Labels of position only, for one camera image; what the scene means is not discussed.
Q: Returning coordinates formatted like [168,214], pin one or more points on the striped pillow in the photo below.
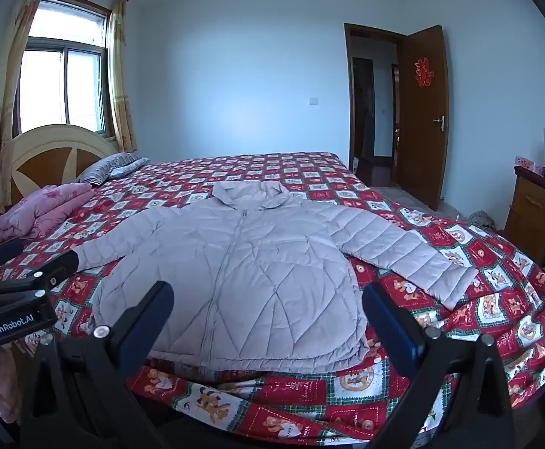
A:
[108,168]

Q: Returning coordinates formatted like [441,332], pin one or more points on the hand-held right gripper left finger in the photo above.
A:
[146,332]

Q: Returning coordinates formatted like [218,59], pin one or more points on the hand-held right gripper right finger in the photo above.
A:
[389,332]

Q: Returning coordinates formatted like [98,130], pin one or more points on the wooden dresser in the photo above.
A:
[530,206]

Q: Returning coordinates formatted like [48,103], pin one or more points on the pink box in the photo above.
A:
[526,163]

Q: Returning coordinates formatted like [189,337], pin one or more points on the yellow patterned curtain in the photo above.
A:
[120,79]
[1,103]

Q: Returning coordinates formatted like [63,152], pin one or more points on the cream and wood headboard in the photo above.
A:
[43,159]

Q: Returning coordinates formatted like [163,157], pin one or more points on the person's left hand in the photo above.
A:
[9,383]

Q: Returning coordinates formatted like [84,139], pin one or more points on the pink floral folded quilt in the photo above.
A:
[43,210]

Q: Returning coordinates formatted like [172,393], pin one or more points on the grey crumpled cloth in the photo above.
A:
[482,220]

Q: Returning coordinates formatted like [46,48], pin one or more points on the red paper door decoration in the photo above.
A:
[423,72]

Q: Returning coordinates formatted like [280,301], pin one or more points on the red printed checkered blanket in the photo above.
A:
[487,299]

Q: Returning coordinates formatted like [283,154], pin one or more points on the light grey quilted jacket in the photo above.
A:
[254,266]

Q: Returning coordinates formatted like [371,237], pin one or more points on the wooden framed window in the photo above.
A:
[80,84]

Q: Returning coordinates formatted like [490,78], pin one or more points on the brown wooden door frame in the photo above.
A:
[347,103]

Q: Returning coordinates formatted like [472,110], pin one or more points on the brown wooden door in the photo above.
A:
[422,149]

